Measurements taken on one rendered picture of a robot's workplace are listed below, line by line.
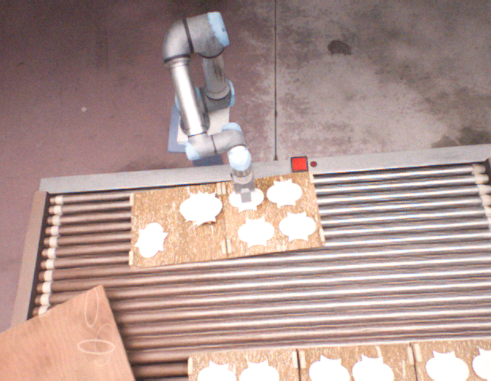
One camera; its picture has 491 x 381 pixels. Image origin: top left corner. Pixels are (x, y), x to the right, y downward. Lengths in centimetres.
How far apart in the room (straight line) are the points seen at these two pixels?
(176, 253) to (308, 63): 213
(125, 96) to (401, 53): 218
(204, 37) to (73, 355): 123
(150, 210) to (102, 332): 54
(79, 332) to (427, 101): 273
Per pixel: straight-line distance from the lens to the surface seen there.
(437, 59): 364
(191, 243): 178
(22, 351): 182
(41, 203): 206
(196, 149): 150
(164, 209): 185
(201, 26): 154
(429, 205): 193
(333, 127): 310
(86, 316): 173
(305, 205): 180
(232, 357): 168
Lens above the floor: 261
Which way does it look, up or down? 67 degrees down
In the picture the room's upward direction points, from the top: 9 degrees counter-clockwise
